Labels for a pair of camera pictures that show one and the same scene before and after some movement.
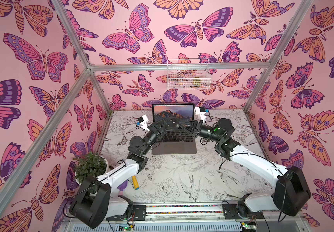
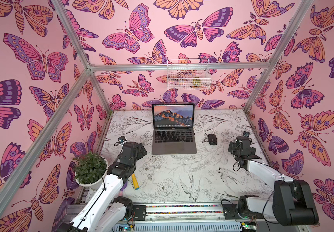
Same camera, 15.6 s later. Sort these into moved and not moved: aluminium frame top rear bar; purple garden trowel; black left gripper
Moved: black left gripper
Not moved: purple garden trowel; aluminium frame top rear bar
